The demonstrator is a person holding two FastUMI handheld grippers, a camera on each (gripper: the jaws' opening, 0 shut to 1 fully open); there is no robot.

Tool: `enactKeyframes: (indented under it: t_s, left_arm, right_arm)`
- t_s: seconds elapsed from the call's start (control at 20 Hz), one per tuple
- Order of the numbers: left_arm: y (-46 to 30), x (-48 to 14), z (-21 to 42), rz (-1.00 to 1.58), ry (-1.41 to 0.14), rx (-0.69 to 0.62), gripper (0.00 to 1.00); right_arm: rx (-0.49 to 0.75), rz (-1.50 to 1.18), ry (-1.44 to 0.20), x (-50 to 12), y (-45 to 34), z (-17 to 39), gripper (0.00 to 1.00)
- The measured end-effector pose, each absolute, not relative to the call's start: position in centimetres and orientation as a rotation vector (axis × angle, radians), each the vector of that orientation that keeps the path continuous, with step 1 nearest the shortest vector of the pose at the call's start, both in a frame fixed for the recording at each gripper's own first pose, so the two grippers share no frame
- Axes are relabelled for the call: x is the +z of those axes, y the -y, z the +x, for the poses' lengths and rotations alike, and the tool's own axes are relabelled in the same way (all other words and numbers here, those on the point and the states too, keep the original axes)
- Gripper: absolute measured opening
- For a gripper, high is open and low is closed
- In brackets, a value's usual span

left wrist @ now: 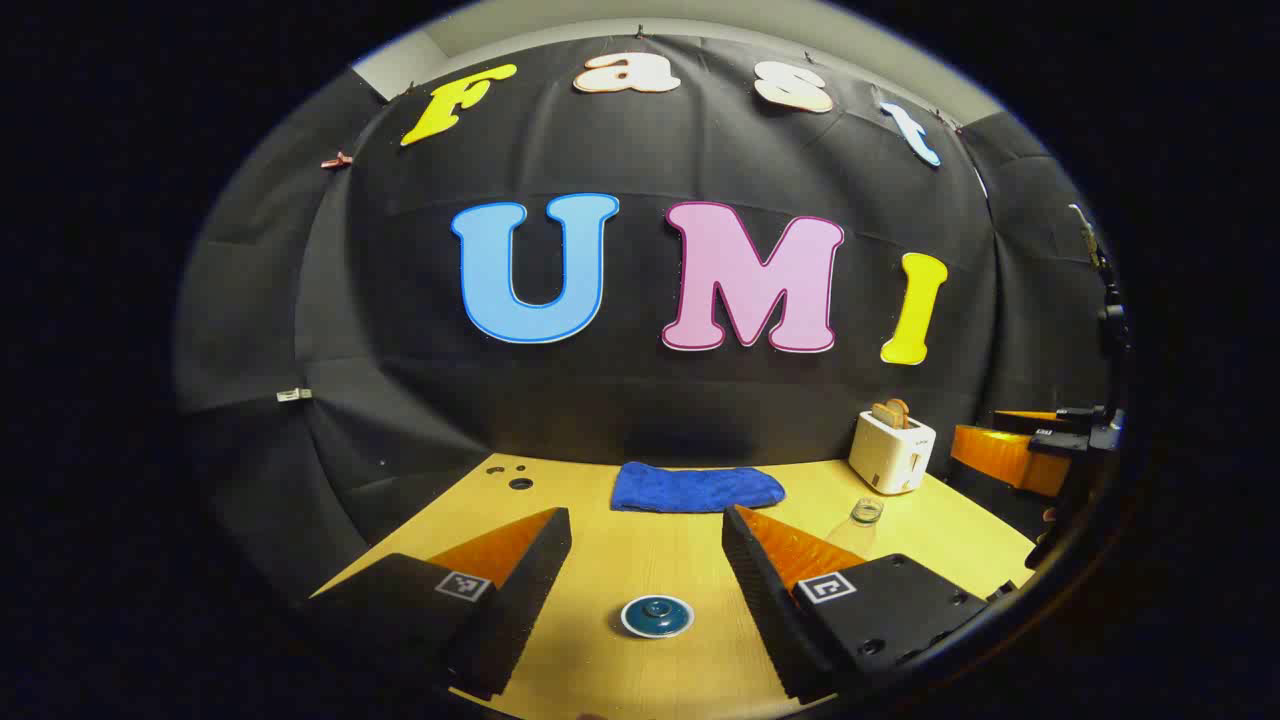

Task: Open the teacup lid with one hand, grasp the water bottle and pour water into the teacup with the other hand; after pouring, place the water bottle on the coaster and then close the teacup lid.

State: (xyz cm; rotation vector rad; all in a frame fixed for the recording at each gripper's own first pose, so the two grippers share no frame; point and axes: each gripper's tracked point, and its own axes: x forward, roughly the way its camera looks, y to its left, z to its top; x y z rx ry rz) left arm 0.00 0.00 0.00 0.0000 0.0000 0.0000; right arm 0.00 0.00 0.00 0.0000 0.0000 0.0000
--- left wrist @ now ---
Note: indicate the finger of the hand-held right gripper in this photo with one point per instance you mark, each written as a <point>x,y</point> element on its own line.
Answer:
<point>1010,458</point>
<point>1030,417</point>

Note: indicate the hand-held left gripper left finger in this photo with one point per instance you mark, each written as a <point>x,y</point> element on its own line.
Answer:
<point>520,600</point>

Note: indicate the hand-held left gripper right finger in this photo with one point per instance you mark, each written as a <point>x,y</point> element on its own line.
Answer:
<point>770,600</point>

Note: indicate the dark teacup white inside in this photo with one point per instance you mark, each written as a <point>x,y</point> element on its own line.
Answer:
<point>657,635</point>

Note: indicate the clear plastic water bottle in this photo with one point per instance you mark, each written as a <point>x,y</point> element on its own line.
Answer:
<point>866,511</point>

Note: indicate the toast slice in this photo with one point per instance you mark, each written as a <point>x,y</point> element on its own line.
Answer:
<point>903,412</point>
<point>882,414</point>

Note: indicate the white toaster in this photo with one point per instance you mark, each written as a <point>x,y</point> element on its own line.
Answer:
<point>890,455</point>

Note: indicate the blue towel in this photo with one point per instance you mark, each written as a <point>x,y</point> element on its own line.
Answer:
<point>695,488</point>

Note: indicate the black backdrop cloth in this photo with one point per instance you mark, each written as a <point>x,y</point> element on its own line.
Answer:
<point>620,400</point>

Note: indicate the white cloth clip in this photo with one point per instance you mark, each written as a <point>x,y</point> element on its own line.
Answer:
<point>294,395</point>

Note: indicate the red cloth clip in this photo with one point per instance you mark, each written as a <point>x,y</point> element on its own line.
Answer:
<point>337,160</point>

